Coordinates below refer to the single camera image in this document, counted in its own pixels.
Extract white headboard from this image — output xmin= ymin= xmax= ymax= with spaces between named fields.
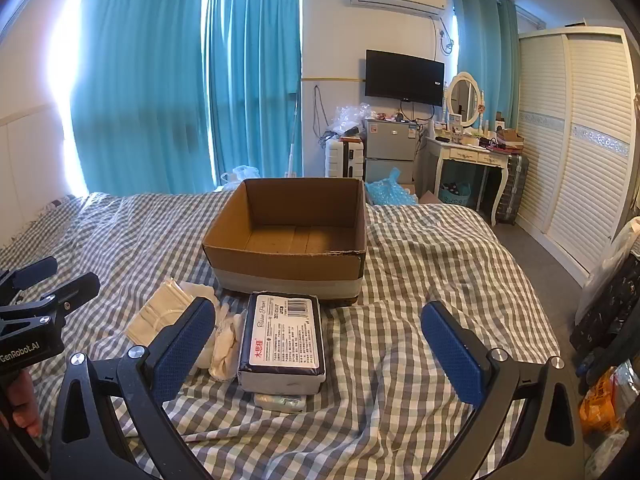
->
xmin=0 ymin=102 xmax=71 ymax=246

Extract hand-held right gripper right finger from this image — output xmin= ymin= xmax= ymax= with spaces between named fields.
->
xmin=421 ymin=301 xmax=585 ymax=480

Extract person's left hand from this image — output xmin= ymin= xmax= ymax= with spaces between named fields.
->
xmin=0 ymin=370 xmax=44 ymax=438

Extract blue plastic bag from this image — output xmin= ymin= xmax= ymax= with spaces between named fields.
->
xmin=365 ymin=167 xmax=418 ymax=207

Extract teal basket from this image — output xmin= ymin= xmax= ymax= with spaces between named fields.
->
xmin=439 ymin=182 xmax=472 ymax=206

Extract white face mask pack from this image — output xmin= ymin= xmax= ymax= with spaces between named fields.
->
xmin=125 ymin=280 xmax=196 ymax=347

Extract hanging grey cable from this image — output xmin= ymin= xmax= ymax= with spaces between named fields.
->
xmin=312 ymin=85 xmax=332 ymax=142

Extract white dressing table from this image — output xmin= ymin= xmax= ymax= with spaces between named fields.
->
xmin=425 ymin=132 xmax=511 ymax=226

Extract white slatted wardrobe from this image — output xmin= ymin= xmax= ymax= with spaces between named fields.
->
xmin=515 ymin=26 xmax=640 ymax=286

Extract narrow teal curtain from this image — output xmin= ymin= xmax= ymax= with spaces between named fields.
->
xmin=450 ymin=0 xmax=521 ymax=136

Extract dark tissue paper pack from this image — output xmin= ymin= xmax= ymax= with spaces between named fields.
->
xmin=236 ymin=291 xmax=327 ymax=395

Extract grey checkered bed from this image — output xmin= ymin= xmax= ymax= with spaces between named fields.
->
xmin=0 ymin=191 xmax=561 ymax=480

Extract large white plastic bag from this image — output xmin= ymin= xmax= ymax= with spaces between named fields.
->
xmin=575 ymin=217 xmax=640 ymax=326

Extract orange snack packet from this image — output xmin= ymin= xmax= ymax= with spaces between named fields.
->
xmin=579 ymin=367 xmax=631 ymax=436

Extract brown cardboard box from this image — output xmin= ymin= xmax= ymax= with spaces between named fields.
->
xmin=201 ymin=177 xmax=369 ymax=303

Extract white suitcase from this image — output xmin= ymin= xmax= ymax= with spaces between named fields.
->
xmin=325 ymin=140 xmax=367 ymax=179

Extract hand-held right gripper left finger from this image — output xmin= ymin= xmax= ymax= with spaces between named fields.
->
xmin=47 ymin=296 xmax=217 ymax=480

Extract clear plastic bags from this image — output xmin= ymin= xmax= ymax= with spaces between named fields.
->
xmin=330 ymin=102 xmax=373 ymax=138

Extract silver mini fridge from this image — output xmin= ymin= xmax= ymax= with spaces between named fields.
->
xmin=363 ymin=118 xmax=420 ymax=183

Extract oval white mirror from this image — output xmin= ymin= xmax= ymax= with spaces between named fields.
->
xmin=446 ymin=71 xmax=486 ymax=129

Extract dark printed bag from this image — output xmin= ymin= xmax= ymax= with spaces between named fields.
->
xmin=570 ymin=255 xmax=640 ymax=361

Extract black television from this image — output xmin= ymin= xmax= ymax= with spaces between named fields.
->
xmin=364 ymin=49 xmax=446 ymax=107

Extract white pole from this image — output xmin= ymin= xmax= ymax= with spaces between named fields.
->
xmin=287 ymin=87 xmax=301 ymax=178

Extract dark silver suitcase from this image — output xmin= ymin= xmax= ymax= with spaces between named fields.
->
xmin=497 ymin=152 xmax=530 ymax=226

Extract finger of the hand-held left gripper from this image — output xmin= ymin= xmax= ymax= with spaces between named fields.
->
xmin=0 ymin=256 xmax=59 ymax=293
xmin=27 ymin=272 xmax=101 ymax=312

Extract wide teal curtain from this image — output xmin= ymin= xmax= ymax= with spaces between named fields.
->
xmin=70 ymin=0 xmax=212 ymax=198

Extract small white tissue packet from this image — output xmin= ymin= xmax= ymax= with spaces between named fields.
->
xmin=252 ymin=391 xmax=307 ymax=413

